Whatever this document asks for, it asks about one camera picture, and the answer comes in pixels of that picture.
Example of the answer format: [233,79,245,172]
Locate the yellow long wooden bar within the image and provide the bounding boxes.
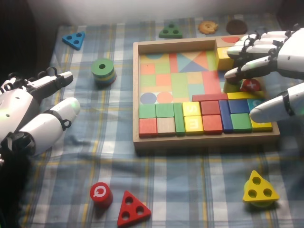
[227,91,266,100]

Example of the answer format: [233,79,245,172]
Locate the natural wood cube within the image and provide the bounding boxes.
[156,117,176,137]

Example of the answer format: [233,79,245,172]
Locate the blue plaid table cloth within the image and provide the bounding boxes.
[18,14,304,228]

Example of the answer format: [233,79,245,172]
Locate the dark red wooden cube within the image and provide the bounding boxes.
[200,100,222,116]

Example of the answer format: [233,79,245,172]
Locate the dark red long bar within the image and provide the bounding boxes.
[191,93,229,102]

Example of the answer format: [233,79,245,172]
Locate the yellow cube with letter S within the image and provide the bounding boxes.
[182,101,202,117]

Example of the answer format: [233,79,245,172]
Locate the yellow triangle block with holes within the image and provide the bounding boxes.
[242,170,280,203]

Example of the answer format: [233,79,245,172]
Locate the red cylinder with letter Q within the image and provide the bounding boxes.
[89,182,114,209]

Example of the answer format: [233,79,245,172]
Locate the teal cube with digit five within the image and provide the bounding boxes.
[247,98,265,108]

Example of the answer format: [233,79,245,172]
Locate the tan toy ring cookie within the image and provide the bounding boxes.
[198,20,219,35]

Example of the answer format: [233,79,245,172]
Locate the yellow cube with digit five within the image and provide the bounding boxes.
[215,47,235,71]

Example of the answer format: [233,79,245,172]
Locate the yellow cube with letter E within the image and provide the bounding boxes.
[183,115,204,135]

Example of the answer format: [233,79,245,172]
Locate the blue triangle block with holes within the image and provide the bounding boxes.
[61,31,86,51]

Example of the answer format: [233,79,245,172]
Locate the wooden puzzle tray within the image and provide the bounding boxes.
[132,34,281,150]

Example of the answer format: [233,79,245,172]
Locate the red triangle block with holes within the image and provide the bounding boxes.
[116,190,152,228]

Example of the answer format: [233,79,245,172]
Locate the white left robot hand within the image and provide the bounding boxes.
[0,66,81,156]

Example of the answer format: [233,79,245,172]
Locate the green long wooden bar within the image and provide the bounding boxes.
[173,102,186,137]

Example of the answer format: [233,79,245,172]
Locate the yellow wooden ring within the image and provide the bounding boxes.
[93,72,116,83]

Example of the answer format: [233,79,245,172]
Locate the green wooden cube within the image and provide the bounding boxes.
[230,113,253,133]
[155,103,175,118]
[139,104,156,119]

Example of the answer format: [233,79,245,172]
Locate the blue long wooden bar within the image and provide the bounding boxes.
[218,99,234,133]

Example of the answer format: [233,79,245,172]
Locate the brown round toy cookie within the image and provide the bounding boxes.
[225,19,248,35]

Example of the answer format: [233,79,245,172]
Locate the green wooden ring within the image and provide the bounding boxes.
[91,58,114,79]

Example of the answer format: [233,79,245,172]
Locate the yellow cube with equals sign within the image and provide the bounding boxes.
[251,119,273,132]

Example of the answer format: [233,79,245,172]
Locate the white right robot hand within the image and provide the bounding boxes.
[224,23,304,124]

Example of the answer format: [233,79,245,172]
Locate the blue wooden ring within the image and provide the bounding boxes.
[94,75,117,86]

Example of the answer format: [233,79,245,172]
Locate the green triangle block with holes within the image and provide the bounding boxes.
[158,23,183,39]

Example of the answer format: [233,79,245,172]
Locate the red cylinder with plus sign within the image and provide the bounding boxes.
[239,78,262,93]

